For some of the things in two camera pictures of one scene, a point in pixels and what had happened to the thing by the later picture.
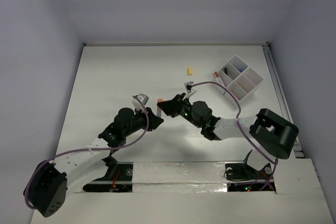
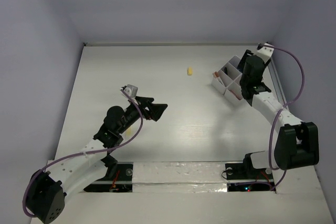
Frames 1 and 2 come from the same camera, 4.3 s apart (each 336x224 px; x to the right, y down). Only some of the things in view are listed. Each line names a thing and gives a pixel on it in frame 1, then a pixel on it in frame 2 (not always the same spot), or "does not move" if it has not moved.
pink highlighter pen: (237, 94) does not move
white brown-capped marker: (216, 75) does not move
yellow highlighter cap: (189, 71) does not move
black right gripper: (171, 107) to (244, 58)
